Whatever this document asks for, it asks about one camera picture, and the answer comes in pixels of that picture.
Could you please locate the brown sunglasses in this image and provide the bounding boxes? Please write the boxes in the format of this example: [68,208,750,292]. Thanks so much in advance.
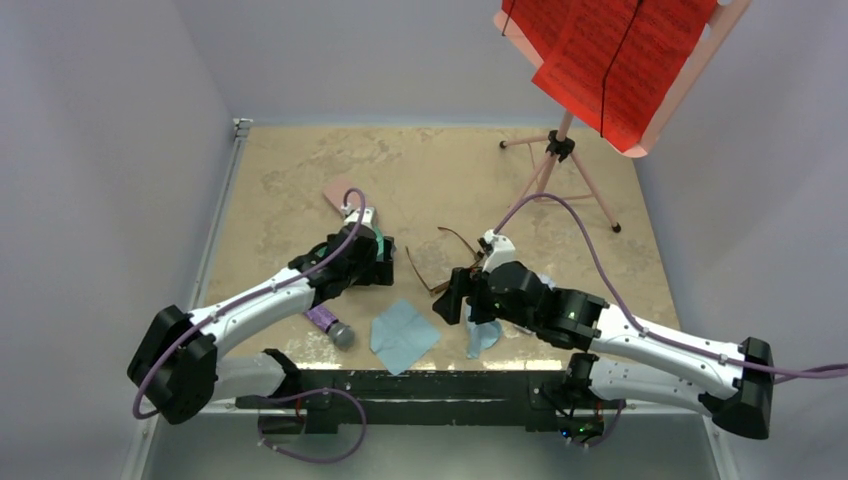
[405,226,483,297]

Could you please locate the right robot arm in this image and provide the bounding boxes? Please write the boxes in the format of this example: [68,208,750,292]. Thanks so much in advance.
[432,261,774,440]

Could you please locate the teal glasses case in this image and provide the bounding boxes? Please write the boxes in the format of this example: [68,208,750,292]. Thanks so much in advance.
[309,226,383,261]

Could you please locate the red sheet music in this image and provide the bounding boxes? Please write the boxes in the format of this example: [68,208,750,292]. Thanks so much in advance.
[501,0,718,152]

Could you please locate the blue cleaning cloth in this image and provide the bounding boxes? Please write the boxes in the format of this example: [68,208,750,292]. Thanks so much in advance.
[369,300,441,375]
[464,305,502,359]

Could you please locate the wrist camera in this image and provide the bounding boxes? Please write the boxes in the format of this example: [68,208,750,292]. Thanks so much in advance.
[482,229,515,273]
[343,206,377,231]

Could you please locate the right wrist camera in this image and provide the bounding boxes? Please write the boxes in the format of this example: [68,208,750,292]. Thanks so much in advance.
[482,229,515,273]

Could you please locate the aluminium frame rail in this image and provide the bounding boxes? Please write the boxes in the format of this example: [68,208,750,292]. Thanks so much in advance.
[120,118,255,480]

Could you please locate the purple microphone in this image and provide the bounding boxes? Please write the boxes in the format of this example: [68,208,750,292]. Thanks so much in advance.
[304,305,355,351]

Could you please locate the pink music stand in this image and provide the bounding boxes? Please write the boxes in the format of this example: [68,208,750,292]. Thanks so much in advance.
[496,0,753,234]

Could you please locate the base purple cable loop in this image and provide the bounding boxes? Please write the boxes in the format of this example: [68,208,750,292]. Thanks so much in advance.
[254,386,368,464]

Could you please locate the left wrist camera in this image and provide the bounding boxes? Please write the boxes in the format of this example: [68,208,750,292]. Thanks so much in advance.
[343,206,377,231]

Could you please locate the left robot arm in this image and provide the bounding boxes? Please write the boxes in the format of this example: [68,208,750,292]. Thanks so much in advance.
[127,226,396,425]

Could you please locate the pink glasses case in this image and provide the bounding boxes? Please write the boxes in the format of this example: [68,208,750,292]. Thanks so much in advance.
[322,176,362,217]

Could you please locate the crumpled blue cleaning cloth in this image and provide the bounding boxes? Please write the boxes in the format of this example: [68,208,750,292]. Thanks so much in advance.
[464,305,502,359]

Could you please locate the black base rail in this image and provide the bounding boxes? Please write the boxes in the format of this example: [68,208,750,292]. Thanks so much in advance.
[235,370,619,433]

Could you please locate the white folded glasses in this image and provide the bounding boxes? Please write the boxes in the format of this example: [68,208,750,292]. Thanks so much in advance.
[513,273,557,336]

